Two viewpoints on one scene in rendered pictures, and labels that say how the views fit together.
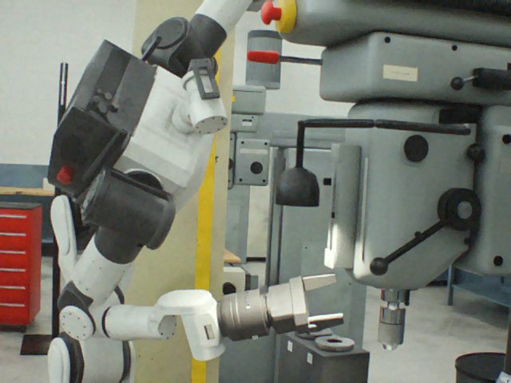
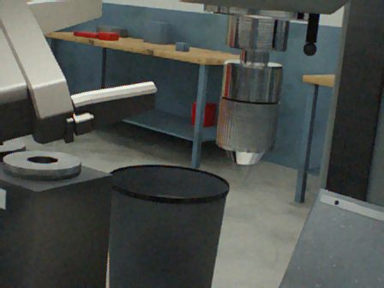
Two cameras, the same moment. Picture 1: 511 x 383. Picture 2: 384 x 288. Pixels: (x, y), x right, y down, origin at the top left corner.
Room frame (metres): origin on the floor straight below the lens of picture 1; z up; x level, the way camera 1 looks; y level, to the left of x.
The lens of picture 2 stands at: (0.79, 0.05, 1.31)
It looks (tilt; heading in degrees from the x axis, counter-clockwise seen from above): 12 degrees down; 329
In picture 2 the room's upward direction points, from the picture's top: 5 degrees clockwise
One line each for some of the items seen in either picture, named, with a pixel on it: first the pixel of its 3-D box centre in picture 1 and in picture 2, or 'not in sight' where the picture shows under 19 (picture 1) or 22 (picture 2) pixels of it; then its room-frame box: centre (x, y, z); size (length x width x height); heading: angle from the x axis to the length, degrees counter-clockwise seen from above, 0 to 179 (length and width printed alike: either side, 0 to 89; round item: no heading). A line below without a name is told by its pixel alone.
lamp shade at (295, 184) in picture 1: (298, 185); not in sight; (1.14, -0.07, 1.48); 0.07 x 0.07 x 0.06
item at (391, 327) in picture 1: (391, 325); (249, 110); (1.22, -0.25, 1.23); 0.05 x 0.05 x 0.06
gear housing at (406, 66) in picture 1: (429, 76); not in sight; (1.23, -0.30, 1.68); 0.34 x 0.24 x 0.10; 105
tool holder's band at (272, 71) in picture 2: (393, 308); (253, 69); (1.22, -0.25, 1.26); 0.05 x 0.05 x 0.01
